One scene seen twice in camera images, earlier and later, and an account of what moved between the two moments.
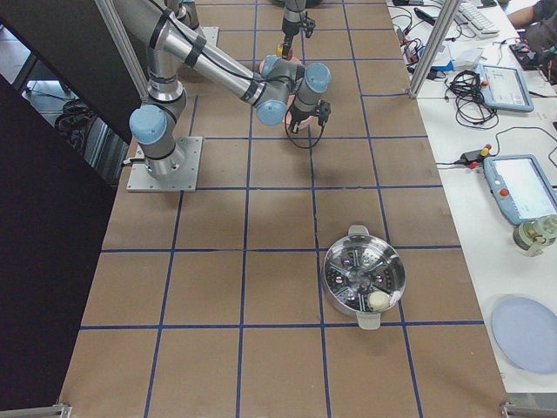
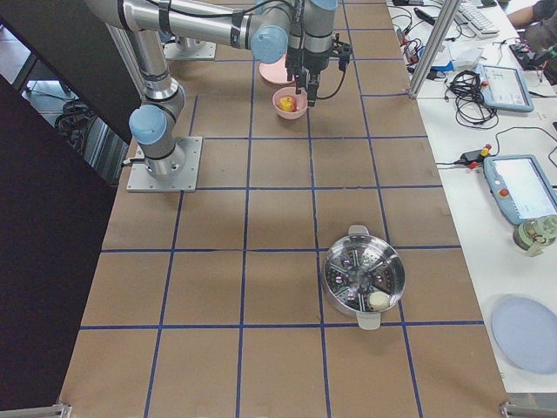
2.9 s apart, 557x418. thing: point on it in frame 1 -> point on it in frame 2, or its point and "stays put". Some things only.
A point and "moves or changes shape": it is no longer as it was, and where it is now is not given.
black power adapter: (473, 156) stays put
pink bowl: (305, 122) moves or changes shape
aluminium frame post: (449, 11) stays put
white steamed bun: (378, 300) stays put
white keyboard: (476, 20) stays put
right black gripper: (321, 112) -> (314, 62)
